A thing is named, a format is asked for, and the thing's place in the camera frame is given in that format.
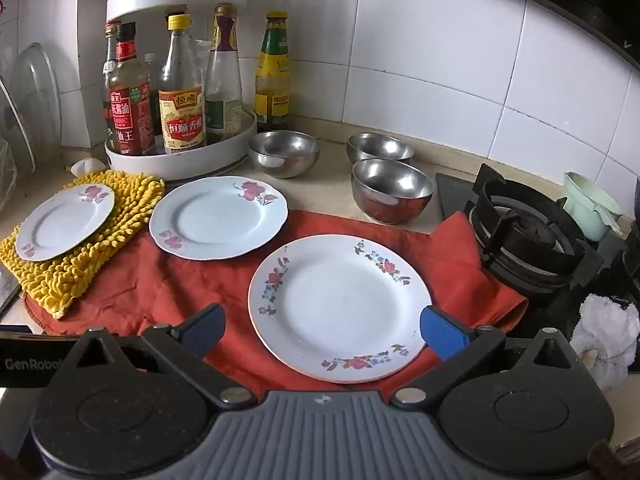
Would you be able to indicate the soy sauce bottle red label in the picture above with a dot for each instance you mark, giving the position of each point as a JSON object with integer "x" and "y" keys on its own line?
{"x": 129, "y": 105}

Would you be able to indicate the medium white plate red flowers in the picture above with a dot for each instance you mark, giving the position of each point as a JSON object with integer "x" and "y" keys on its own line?
{"x": 218, "y": 220}

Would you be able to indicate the white fluffy cloth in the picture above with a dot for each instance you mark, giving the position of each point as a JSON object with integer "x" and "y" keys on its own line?
{"x": 605, "y": 330}

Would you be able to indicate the large floral white plate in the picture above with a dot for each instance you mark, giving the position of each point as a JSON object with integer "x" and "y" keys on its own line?
{"x": 340, "y": 305}

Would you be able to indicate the vinegar bottle yellow cap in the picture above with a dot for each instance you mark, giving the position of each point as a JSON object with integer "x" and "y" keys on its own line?
{"x": 181, "y": 105}

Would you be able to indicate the yellow chenille mat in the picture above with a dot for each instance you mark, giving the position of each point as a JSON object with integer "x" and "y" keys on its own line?
{"x": 115, "y": 245}

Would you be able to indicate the brown fuzzy sleeve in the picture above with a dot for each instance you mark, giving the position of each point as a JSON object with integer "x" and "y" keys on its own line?
{"x": 607, "y": 457}

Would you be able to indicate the small white garlic bulb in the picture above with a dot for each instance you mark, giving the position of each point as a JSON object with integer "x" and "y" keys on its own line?
{"x": 86, "y": 166}

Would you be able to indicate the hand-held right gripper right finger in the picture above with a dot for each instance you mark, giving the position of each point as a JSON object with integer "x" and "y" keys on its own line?
{"x": 442, "y": 334}

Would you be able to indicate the small white plate red flowers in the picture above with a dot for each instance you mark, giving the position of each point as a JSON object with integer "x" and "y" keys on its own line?
{"x": 62, "y": 222}

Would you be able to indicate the dark bottle black cap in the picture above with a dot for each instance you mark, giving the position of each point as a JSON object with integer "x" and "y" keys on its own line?
{"x": 109, "y": 55}

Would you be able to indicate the white two-tier condiment rack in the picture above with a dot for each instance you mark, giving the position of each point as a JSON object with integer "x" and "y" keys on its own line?
{"x": 175, "y": 165}

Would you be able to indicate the red cloth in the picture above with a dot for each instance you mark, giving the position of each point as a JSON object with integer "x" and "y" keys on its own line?
{"x": 150, "y": 290}

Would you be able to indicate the green yellow label bottle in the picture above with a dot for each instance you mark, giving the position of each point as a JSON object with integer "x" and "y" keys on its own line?
{"x": 272, "y": 75}

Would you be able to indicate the black gas burner grate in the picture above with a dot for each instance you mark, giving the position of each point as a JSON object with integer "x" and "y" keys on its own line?
{"x": 525, "y": 245}

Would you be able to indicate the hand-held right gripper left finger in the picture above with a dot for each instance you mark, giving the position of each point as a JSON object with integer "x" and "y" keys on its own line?
{"x": 202, "y": 332}

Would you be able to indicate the glass pot lid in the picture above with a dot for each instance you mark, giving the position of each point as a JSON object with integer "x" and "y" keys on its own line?
{"x": 32, "y": 95}

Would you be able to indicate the mint green cup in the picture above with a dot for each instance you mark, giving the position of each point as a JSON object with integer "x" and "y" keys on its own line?
{"x": 587, "y": 205}

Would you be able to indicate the stainless steel bowl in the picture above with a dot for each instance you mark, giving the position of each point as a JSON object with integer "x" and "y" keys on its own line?
{"x": 380, "y": 145}
{"x": 284, "y": 155}
{"x": 391, "y": 195}

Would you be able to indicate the clear bottle purple label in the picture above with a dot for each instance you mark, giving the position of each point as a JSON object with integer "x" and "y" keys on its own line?
{"x": 223, "y": 75}

